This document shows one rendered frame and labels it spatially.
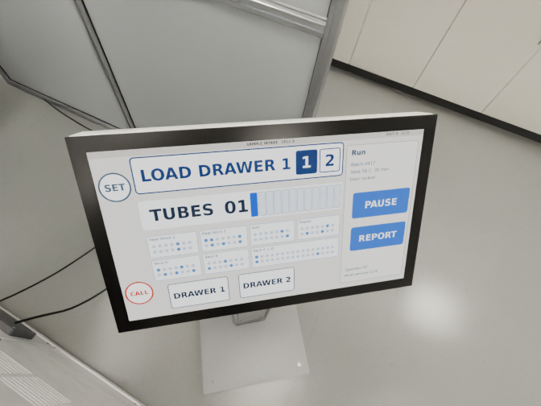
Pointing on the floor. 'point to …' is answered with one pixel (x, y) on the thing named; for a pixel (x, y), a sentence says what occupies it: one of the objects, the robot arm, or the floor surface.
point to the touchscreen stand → (251, 348)
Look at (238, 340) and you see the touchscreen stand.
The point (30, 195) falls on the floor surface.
